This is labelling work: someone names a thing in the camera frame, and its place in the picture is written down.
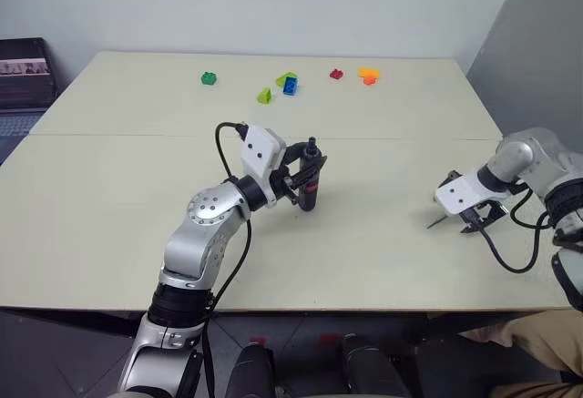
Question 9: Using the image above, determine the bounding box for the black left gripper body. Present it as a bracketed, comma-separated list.
[268, 164, 302, 205]

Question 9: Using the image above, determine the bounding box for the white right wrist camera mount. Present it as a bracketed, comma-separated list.
[434, 173, 509, 216]

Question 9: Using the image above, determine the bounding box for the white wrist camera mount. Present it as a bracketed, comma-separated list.
[434, 173, 509, 216]
[239, 125, 288, 210]

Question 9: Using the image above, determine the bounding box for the dark rounded shape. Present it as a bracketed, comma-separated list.
[340, 332, 411, 398]
[225, 343, 277, 398]

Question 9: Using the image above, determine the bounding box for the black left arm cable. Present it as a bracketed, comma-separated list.
[199, 120, 254, 398]

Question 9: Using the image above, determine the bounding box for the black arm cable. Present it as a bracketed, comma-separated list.
[199, 120, 254, 398]
[476, 186, 555, 274]

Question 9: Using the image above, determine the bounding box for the black electric screwdriver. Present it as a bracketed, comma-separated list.
[297, 136, 325, 213]

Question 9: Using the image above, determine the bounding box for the person's beige trouser leg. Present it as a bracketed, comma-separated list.
[457, 309, 583, 398]

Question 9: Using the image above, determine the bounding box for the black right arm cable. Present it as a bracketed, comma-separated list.
[476, 186, 555, 274]

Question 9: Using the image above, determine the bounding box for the open laptop computer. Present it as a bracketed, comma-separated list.
[0, 36, 60, 165]

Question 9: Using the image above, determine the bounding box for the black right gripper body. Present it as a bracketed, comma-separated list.
[464, 200, 510, 230]

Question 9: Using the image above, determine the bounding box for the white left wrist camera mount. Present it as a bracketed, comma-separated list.
[239, 125, 288, 210]

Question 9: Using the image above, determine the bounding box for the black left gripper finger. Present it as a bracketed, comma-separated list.
[289, 154, 329, 189]
[281, 141, 312, 168]

